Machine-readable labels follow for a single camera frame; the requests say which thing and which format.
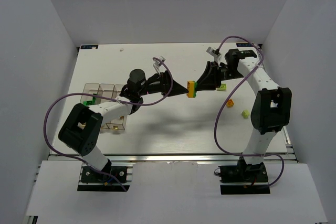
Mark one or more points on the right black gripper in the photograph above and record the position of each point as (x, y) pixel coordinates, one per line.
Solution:
(211, 74)

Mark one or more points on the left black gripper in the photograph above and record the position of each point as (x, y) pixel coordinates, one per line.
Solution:
(166, 83)

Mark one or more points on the lime upside-down lego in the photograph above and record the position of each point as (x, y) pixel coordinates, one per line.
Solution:
(222, 87)

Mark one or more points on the orange and green lego stack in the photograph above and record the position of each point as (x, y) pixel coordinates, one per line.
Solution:
(191, 86)

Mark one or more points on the pale yellow small lego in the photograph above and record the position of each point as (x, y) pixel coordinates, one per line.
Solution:
(245, 114)

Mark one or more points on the green 2x3 lego brick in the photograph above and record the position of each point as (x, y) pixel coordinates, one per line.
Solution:
(89, 102)

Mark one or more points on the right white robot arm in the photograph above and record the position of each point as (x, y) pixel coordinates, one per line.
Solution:
(271, 109)

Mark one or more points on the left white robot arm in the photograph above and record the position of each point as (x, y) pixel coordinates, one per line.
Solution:
(82, 127)

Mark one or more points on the small orange lego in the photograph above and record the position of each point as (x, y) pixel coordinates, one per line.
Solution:
(230, 103)

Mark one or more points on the right blue table label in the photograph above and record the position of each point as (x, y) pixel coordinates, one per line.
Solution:
(244, 44)

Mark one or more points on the blue table label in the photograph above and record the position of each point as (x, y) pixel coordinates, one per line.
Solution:
(88, 47)
(244, 44)

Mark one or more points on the right clear container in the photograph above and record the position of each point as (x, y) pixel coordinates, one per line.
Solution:
(119, 123)

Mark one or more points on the clear container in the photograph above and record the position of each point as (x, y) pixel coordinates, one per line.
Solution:
(119, 123)
(106, 90)
(90, 88)

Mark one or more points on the middle clear container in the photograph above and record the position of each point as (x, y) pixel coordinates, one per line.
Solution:
(106, 90)

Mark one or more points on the left clear container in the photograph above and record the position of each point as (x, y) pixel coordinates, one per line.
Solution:
(90, 88)

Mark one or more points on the left blue table label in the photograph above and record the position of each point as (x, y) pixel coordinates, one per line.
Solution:
(88, 47)

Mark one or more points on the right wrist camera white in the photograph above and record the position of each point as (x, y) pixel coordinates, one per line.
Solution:
(215, 54)

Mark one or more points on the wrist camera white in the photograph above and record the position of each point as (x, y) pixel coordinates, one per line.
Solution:
(157, 63)
(215, 54)

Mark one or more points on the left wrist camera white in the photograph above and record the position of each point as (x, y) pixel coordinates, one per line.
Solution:
(157, 63)

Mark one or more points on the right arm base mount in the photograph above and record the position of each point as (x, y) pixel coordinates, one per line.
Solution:
(243, 179)

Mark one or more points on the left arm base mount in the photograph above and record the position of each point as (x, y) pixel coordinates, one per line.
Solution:
(118, 180)

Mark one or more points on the aluminium table rail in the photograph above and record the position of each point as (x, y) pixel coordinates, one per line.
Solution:
(289, 157)

